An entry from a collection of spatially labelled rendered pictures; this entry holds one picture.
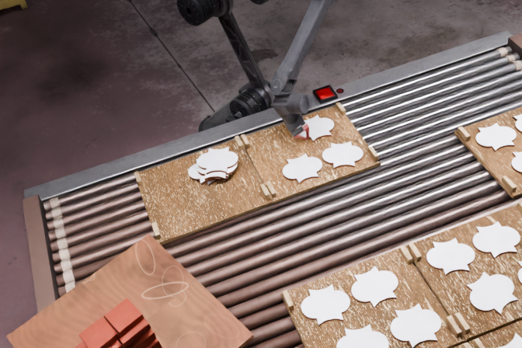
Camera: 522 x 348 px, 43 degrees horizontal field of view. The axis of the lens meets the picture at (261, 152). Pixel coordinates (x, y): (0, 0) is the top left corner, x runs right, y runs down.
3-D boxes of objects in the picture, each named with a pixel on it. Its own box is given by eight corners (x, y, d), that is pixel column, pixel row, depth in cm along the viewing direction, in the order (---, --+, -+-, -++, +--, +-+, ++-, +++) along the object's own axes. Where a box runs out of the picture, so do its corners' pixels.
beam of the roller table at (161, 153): (29, 200, 249) (22, 189, 245) (504, 40, 285) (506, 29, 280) (31, 216, 243) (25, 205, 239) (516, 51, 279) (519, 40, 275)
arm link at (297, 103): (285, 81, 238) (272, 78, 231) (312, 80, 231) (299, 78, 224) (284, 113, 238) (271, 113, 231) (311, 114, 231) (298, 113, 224)
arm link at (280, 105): (273, 93, 234) (268, 106, 231) (289, 93, 230) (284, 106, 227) (282, 104, 238) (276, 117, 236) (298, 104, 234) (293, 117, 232)
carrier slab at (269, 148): (240, 140, 249) (239, 137, 248) (338, 107, 257) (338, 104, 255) (273, 204, 225) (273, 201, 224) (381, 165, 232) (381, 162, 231)
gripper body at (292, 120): (296, 107, 243) (287, 95, 238) (307, 123, 236) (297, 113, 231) (282, 117, 244) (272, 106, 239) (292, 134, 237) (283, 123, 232)
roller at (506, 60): (47, 215, 239) (43, 208, 235) (512, 57, 273) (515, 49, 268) (50, 226, 236) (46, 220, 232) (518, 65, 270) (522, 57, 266)
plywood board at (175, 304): (8, 339, 187) (5, 335, 186) (150, 237, 208) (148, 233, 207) (99, 471, 158) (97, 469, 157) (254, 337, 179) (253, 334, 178)
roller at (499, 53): (46, 207, 242) (42, 199, 239) (505, 52, 276) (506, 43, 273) (48, 217, 239) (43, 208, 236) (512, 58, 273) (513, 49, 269)
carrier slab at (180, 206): (134, 177, 242) (133, 174, 241) (238, 140, 249) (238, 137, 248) (158, 246, 218) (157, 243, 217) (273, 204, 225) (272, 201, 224)
